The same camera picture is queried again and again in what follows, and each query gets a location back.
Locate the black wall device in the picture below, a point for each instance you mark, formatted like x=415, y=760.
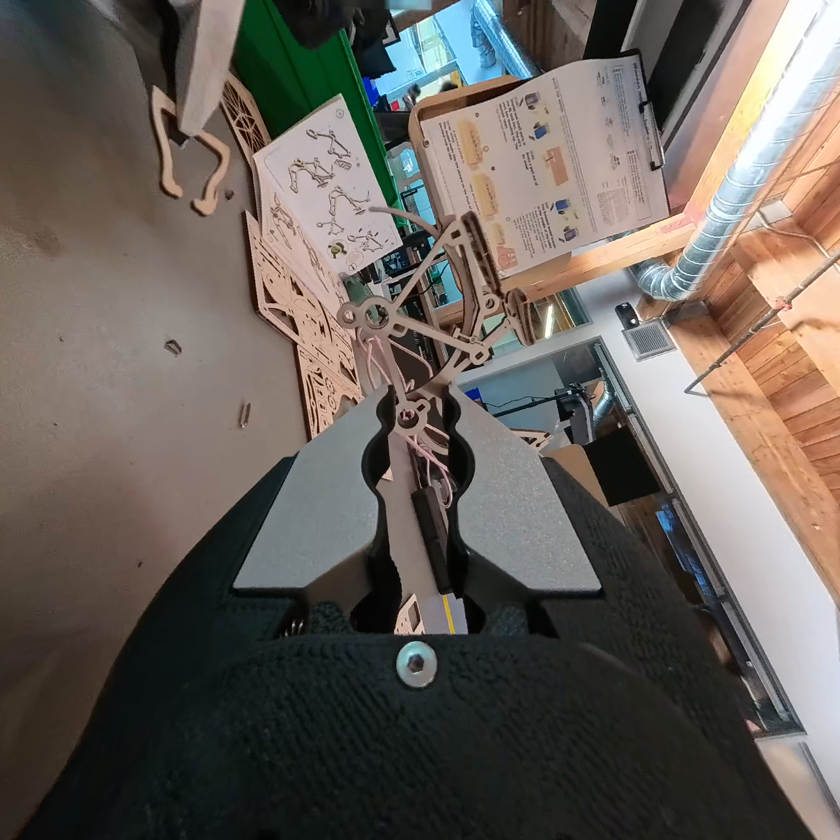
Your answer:
x=627, y=315

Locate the green plastic bin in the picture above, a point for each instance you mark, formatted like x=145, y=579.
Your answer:
x=289, y=65

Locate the small wooden cut-out piece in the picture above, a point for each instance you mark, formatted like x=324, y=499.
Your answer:
x=426, y=331

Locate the glass office window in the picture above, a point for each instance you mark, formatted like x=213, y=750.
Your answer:
x=695, y=564

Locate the black stand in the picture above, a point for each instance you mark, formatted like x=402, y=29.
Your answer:
x=569, y=401

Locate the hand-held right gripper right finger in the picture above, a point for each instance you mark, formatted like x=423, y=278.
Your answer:
x=525, y=525

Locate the silver ventilation duct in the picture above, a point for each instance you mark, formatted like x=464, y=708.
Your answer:
x=735, y=190
x=505, y=39

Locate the black box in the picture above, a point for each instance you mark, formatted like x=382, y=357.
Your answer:
x=620, y=469

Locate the clipboard with printed sheet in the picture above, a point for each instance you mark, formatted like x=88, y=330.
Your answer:
x=558, y=164

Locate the lattice laser-cut wooden sheet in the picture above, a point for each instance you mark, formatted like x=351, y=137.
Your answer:
x=246, y=121

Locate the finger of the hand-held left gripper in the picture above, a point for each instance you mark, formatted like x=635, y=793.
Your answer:
x=207, y=59

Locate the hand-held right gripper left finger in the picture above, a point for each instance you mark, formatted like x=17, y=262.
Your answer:
x=315, y=518

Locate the curved wooden model part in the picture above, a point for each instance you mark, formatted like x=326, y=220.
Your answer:
x=166, y=161

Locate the wall air vent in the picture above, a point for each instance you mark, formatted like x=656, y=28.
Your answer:
x=648, y=340

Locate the white assembly instruction sheet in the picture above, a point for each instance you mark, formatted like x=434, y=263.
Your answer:
x=328, y=177

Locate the thin metal rod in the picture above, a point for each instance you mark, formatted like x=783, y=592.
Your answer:
x=779, y=305

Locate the black connector block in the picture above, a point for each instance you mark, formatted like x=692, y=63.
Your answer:
x=431, y=538

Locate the wooden post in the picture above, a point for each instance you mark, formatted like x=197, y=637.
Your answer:
x=623, y=253

